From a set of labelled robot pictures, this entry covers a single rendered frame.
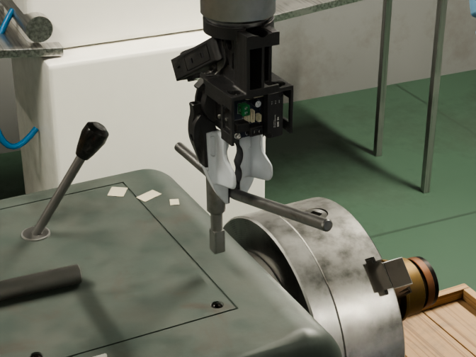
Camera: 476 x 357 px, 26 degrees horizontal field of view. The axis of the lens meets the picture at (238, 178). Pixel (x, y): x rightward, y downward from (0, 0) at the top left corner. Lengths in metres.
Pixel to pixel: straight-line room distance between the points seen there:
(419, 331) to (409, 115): 3.14
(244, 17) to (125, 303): 0.36
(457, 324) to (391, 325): 0.49
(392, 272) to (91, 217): 0.40
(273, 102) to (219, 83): 0.06
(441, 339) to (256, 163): 0.75
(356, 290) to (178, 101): 2.14
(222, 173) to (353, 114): 3.78
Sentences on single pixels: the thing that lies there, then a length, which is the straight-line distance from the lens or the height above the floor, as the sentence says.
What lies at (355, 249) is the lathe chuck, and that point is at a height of 1.22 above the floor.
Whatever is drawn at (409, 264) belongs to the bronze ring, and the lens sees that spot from 1.50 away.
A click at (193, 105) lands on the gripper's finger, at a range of 1.06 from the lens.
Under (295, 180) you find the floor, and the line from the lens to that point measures 4.20.
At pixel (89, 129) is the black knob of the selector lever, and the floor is 1.40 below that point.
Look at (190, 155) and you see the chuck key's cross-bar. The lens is 1.21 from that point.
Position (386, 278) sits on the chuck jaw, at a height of 1.19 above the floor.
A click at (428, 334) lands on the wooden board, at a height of 0.88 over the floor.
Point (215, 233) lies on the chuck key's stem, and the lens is 1.18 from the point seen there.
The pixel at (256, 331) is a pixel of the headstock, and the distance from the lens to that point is 1.11.
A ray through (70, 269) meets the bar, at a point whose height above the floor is 1.28.
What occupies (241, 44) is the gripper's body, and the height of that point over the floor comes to 1.56.
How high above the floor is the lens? 1.90
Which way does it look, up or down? 27 degrees down
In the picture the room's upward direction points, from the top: straight up
